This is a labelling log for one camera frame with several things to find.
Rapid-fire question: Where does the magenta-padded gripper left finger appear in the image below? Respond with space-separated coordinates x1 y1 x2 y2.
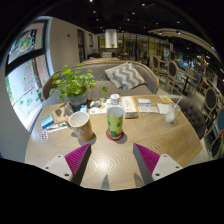
41 143 93 186

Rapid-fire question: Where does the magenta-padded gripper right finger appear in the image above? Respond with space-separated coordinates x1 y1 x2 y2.
132 143 183 185

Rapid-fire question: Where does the clear bottle with green label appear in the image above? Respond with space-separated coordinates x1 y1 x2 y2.
106 93 125 140

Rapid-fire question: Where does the blister pack of pills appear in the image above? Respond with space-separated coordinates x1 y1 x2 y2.
39 130 50 143

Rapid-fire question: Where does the blue and white small box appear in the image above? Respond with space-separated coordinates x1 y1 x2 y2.
40 114 55 130

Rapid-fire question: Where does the tan mug with white letters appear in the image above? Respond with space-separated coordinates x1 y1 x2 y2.
64 110 96 143

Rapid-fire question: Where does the white paper sheet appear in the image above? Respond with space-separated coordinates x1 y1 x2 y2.
156 102 173 115

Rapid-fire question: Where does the dark tufted armchair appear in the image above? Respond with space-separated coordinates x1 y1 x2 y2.
171 96 208 139

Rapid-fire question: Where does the flat round red coaster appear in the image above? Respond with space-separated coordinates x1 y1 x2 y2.
105 128 125 142

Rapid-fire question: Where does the yellow card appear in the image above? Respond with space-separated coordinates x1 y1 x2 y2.
159 95 174 104

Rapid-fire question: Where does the white box with blue top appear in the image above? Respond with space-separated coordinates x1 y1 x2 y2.
137 97 153 107

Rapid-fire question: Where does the green potted plant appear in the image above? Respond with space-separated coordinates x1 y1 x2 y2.
49 63 109 112

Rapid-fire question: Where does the grey curved sofa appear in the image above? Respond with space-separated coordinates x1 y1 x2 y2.
41 59 160 108

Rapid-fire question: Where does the group of dining chairs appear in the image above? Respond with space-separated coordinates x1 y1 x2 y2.
148 53 224 158

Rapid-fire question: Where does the arched window with decals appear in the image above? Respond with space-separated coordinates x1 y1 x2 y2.
4 19 49 129

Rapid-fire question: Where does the grey zigzag cushion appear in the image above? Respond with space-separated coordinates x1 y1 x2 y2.
104 61 147 91

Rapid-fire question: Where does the white round pillar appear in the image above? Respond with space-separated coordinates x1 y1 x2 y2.
104 28 118 49

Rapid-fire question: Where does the group of ceiling lights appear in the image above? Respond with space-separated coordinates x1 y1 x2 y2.
86 0 188 38

